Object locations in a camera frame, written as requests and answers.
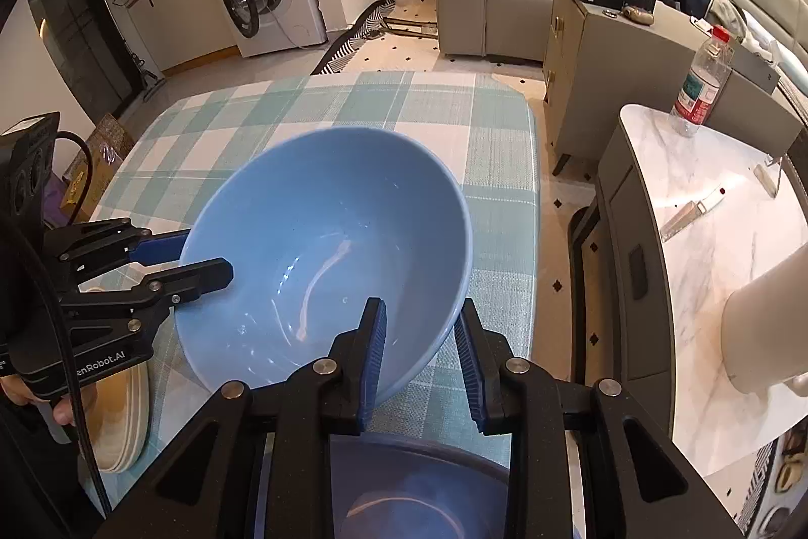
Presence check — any yellow cardboard box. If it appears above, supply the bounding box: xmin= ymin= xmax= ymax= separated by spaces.
xmin=60 ymin=114 xmax=134 ymax=222

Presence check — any black cable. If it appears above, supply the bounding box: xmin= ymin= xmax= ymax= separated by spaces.
xmin=11 ymin=130 xmax=115 ymax=517

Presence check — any large cream plate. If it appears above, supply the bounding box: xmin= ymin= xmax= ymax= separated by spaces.
xmin=85 ymin=364 xmax=149 ymax=473

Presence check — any small knife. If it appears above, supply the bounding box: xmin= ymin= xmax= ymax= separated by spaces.
xmin=660 ymin=187 xmax=726 ymax=242

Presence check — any white electric kettle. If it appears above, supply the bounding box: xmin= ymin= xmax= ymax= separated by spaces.
xmin=720 ymin=245 xmax=808 ymax=398

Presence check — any marble coffee table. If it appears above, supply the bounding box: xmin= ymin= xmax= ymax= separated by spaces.
xmin=567 ymin=103 xmax=808 ymax=480

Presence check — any kitchen counter cabinet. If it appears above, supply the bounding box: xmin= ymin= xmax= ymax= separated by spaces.
xmin=127 ymin=0 xmax=238 ymax=72

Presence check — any teal checkered tablecloth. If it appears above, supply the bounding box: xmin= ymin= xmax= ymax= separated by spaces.
xmin=96 ymin=71 xmax=541 ymax=499

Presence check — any plastic water bottle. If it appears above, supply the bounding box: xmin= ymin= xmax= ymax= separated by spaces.
xmin=671 ymin=26 xmax=733 ymax=137

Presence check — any person's left hand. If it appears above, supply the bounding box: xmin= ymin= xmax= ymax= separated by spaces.
xmin=2 ymin=375 xmax=97 ymax=427

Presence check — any grey side cabinet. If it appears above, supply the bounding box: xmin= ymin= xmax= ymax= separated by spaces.
xmin=544 ymin=0 xmax=802 ymax=175

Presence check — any blue bowl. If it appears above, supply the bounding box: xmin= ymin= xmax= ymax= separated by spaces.
xmin=264 ymin=429 xmax=514 ymax=539
xmin=175 ymin=127 xmax=473 ymax=400

